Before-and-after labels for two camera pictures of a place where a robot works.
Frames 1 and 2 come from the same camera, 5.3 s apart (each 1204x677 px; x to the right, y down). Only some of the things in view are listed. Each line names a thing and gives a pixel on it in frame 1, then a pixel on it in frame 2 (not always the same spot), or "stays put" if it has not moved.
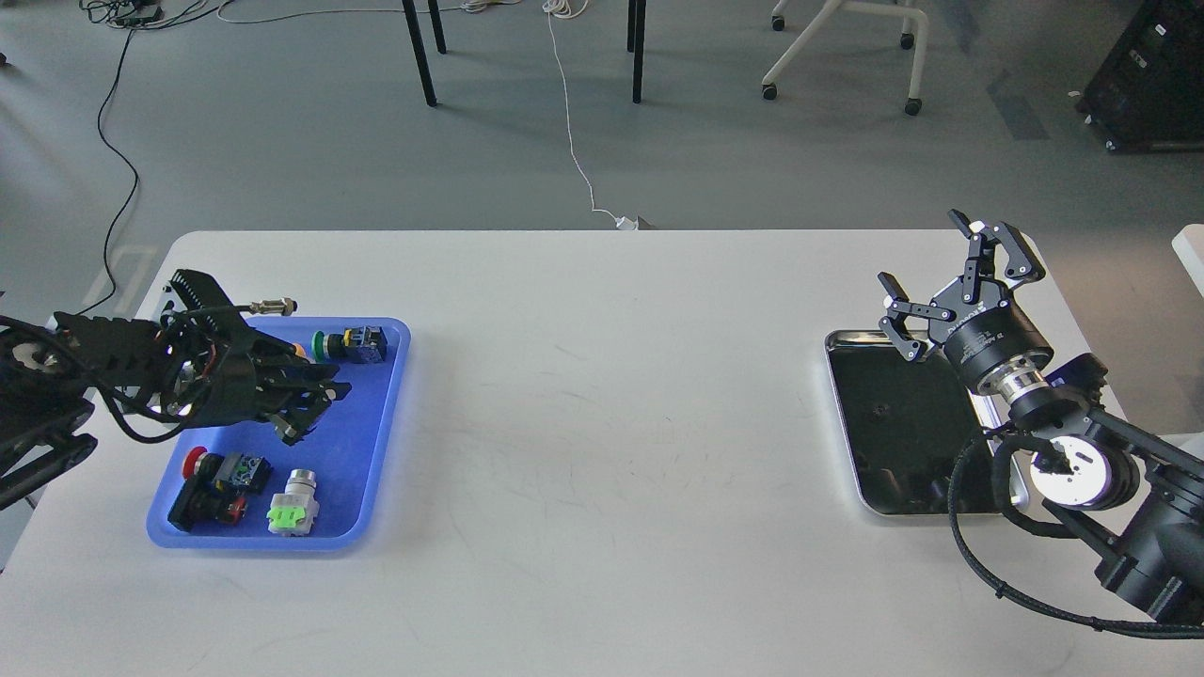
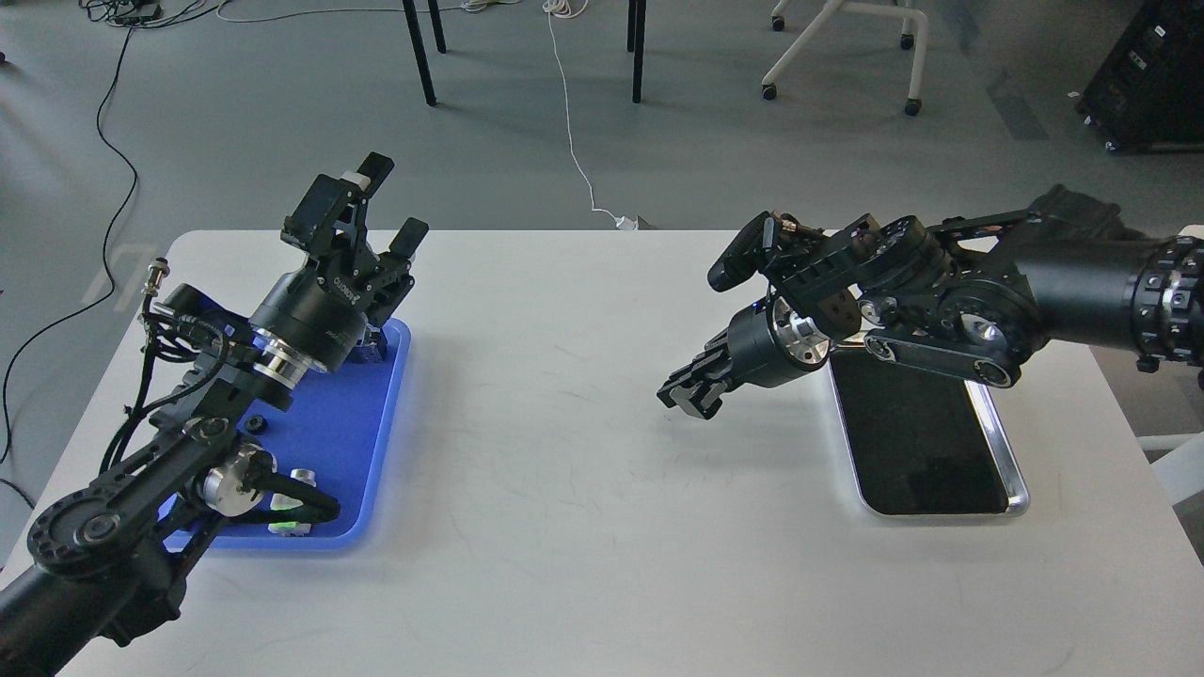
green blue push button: x=358 y=345 stays put
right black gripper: x=982 y=338 to x=766 y=342
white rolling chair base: x=831 y=7 stays put
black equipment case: x=1148 y=94 stays put
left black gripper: x=239 y=377 to x=320 y=310
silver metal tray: x=907 y=421 stays put
